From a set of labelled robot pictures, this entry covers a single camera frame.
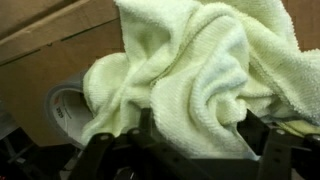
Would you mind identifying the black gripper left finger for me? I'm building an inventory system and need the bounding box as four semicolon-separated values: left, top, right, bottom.
139;108;153;133

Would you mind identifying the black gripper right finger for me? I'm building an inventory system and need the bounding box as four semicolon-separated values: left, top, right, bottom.
237;110;270;155

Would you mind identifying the grey duct tape roll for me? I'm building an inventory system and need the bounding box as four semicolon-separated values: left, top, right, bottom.
44;70;93;149

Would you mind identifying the yellow-green towel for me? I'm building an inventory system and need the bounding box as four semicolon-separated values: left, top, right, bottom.
80;0;320;158

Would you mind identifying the large cardboard box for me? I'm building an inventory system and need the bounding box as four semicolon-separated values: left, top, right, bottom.
0;0;320;148

